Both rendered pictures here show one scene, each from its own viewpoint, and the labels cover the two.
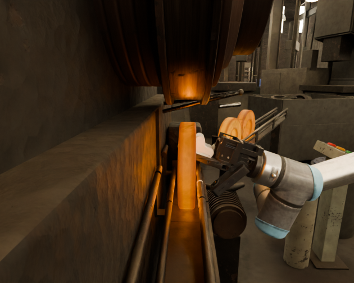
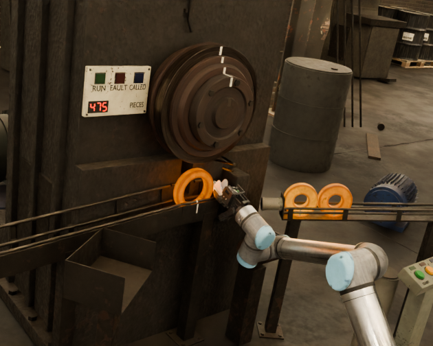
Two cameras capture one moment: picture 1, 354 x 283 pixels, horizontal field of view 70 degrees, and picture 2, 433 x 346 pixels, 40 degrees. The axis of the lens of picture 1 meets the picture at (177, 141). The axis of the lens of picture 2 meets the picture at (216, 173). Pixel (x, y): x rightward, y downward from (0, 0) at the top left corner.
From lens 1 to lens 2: 213 cm
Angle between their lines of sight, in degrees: 44
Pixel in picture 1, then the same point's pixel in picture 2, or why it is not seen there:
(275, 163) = (243, 213)
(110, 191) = (118, 172)
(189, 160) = (179, 184)
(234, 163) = (227, 203)
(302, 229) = not seen: hidden behind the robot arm
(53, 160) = (111, 162)
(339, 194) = (408, 318)
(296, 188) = (248, 234)
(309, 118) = not seen: outside the picture
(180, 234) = not seen: hidden behind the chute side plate
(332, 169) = (300, 244)
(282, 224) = (241, 255)
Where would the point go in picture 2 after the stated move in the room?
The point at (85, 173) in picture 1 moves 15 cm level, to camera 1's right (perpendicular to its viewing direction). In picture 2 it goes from (110, 166) to (132, 181)
